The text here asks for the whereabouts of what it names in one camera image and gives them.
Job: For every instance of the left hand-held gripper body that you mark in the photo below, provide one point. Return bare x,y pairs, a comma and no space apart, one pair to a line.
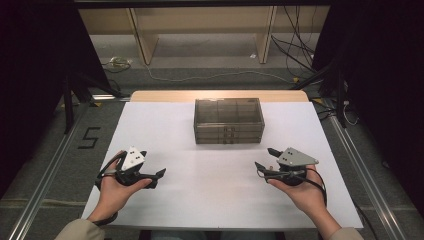
131,160

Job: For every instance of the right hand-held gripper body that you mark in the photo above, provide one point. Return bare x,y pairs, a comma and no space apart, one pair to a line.
293,159

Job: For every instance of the smoky transparent drawer cabinet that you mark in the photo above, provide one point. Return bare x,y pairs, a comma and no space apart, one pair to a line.
216,110

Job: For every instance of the person's right hand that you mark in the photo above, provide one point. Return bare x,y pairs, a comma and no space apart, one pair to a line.
306,196

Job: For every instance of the person's left hand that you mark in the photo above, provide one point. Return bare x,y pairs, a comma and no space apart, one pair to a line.
113,196

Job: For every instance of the white paper sheet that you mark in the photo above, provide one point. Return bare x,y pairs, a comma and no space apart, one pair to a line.
200,193

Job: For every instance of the black tripod stand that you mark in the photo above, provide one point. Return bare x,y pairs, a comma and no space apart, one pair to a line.
340,100
68,110

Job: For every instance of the small white paper scrap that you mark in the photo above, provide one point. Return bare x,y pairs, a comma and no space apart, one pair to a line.
253,56

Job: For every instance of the black curtain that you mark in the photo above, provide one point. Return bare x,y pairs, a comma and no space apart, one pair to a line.
383,66
26,66

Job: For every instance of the short aluminium rail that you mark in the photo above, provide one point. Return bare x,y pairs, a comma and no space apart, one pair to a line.
106,97

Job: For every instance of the long aluminium rail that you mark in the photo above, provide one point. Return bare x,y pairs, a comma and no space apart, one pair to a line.
370,186
40,196

